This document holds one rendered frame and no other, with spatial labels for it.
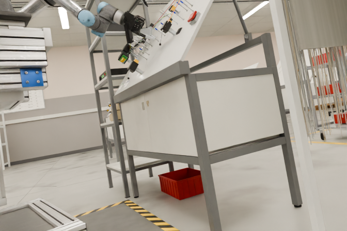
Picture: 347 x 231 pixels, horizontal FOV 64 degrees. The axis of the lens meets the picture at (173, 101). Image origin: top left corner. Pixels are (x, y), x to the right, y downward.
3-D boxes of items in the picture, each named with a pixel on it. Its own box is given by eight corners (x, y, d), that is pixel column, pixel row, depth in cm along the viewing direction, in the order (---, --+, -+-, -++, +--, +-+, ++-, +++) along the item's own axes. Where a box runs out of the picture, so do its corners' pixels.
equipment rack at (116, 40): (125, 198, 231) (93, -14, 242) (107, 187, 285) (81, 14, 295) (177, 183, 255) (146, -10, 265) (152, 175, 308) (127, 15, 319)
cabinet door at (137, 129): (153, 152, 181) (143, 93, 183) (127, 149, 229) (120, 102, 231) (155, 151, 182) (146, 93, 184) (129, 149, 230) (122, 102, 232)
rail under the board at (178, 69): (180, 74, 129) (178, 61, 129) (114, 103, 233) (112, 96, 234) (190, 73, 132) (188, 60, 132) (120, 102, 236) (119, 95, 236)
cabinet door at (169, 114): (196, 157, 132) (182, 76, 134) (152, 152, 180) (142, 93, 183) (200, 155, 133) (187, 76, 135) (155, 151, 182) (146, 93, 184)
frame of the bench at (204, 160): (217, 244, 126) (188, 73, 131) (133, 197, 231) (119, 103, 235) (303, 205, 154) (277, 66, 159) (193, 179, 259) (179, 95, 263)
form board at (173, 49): (115, 96, 235) (114, 95, 234) (166, 7, 268) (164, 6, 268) (183, 62, 131) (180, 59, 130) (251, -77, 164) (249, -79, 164)
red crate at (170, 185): (179, 200, 201) (176, 181, 202) (160, 191, 237) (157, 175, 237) (213, 190, 213) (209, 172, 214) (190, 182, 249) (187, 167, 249)
